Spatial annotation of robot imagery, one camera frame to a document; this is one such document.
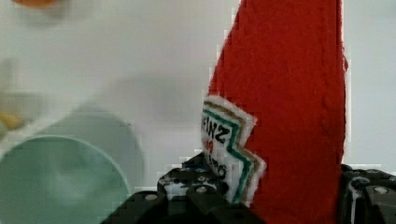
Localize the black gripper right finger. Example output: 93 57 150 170
337 164 396 224

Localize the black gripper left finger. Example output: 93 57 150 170
100 153 266 224

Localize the red plush ketchup bottle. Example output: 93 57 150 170
201 0 347 224

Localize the green mug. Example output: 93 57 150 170
1 108 144 224

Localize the yellow banana peel toy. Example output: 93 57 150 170
0 112 23 130

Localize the orange ball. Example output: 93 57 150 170
12 0 58 7

